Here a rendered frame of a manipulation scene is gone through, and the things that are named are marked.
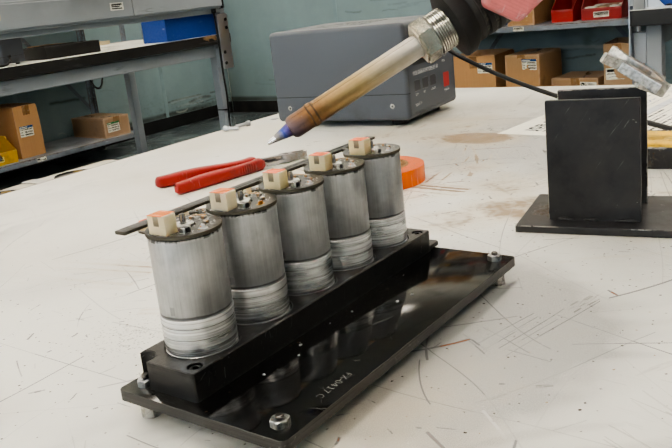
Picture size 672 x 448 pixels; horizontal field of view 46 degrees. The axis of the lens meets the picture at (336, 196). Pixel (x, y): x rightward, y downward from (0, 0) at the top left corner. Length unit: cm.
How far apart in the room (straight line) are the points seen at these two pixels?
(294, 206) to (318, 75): 50
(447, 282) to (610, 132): 13
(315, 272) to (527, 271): 11
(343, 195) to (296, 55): 49
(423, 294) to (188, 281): 10
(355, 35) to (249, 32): 563
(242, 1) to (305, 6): 62
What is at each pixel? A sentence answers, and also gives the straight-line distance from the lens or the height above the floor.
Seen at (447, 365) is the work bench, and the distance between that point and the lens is 28.
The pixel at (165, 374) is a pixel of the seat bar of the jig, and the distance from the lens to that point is 26.
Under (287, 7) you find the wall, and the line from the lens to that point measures 610.
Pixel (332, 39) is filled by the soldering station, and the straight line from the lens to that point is 77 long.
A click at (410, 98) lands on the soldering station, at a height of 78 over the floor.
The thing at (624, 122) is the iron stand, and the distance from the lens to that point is 41.
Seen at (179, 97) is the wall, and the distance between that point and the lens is 620.
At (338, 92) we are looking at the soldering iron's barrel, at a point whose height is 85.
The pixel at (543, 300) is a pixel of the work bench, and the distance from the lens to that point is 33.
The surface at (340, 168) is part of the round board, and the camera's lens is 31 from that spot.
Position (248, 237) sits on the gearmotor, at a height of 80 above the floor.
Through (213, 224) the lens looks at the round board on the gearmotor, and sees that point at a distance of 26.
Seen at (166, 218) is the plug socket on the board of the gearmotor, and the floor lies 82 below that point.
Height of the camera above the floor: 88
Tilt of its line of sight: 15 degrees down
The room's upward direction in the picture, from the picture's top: 6 degrees counter-clockwise
